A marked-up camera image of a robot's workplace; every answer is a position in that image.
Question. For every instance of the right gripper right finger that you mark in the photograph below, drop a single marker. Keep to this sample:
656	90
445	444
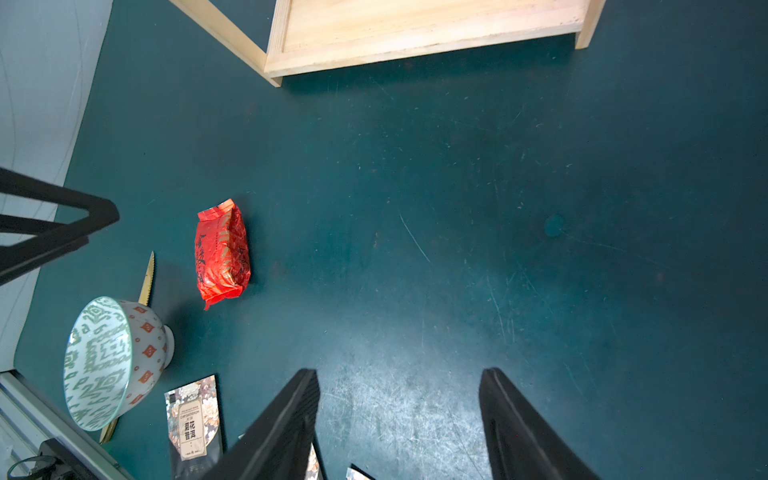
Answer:
520	443

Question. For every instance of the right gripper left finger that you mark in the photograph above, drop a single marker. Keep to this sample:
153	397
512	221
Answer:
293	409

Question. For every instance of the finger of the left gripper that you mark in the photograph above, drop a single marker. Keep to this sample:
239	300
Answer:
48	240

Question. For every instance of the wooden two-tier shelf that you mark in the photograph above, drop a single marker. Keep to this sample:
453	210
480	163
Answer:
312	36

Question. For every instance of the gold knife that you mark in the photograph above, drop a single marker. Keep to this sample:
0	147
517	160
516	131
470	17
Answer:
107	432

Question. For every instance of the green patterned bowl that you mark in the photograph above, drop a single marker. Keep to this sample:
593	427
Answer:
116	353

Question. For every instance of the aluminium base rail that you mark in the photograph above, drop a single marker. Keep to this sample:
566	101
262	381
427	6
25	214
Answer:
35	421

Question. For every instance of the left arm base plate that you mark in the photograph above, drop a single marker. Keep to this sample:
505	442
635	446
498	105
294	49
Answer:
55	460

